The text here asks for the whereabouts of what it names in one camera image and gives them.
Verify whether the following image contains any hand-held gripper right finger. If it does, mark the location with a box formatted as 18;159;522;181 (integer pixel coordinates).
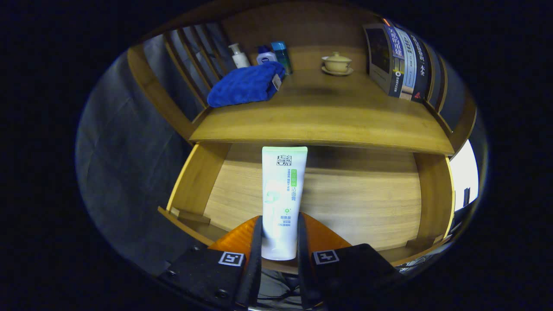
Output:
296;212;407;309

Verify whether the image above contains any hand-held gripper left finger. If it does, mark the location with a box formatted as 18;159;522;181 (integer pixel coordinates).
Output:
158;215;264;309

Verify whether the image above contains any white facial cleanser tube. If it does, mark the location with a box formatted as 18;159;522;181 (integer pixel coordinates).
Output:
261;146;308;261

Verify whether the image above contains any wooden drawer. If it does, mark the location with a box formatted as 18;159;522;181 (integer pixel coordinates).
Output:
158;140;456;275

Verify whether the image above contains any wooden countertop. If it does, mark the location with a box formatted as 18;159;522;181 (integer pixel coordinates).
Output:
189;69;455;156

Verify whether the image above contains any wooden cabinet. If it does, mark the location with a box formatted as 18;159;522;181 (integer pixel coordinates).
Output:
127;0;478;156

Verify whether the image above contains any black backdrop cloth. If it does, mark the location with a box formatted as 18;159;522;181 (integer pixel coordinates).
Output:
76;35;208;277

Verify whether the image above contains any blue folded towel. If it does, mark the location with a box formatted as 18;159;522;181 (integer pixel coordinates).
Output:
207;61;286;108

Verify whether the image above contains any beige lidded teacup with saucer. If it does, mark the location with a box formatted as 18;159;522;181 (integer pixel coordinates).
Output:
321;51;354;77

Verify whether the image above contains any white pump bottle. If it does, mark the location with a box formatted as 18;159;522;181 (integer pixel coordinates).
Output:
228;43;251;69

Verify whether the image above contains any white bottle with blue cap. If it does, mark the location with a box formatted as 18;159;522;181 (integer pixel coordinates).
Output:
256;45;278;65

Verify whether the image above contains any teal bottle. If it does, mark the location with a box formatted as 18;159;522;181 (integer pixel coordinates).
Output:
270;41;293;76

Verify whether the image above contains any blue spine book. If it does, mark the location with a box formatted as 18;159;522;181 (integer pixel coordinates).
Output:
364;24;407;98

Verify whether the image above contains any white spine book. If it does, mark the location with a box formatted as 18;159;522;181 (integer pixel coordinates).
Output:
393;27;418;101

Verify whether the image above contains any black spine book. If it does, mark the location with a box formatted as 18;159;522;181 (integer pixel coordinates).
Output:
408;32;432;103

